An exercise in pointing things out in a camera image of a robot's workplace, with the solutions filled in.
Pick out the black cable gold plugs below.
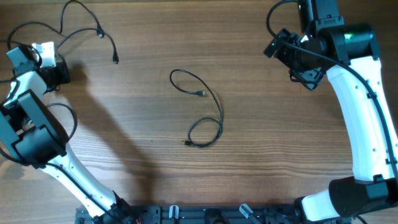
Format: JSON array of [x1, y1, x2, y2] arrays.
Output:
[[169, 68, 224, 149]]

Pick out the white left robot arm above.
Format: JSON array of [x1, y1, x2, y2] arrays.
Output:
[[1, 42, 139, 223]]

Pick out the short black usb cable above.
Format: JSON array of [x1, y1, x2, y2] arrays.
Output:
[[57, 27, 120, 65]]

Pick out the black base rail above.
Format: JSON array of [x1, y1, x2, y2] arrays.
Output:
[[75, 204, 309, 224]]

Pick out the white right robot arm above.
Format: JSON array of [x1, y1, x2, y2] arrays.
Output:
[[264, 1, 397, 223]]

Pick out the long black usb cable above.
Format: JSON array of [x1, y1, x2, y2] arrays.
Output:
[[6, 0, 105, 50]]

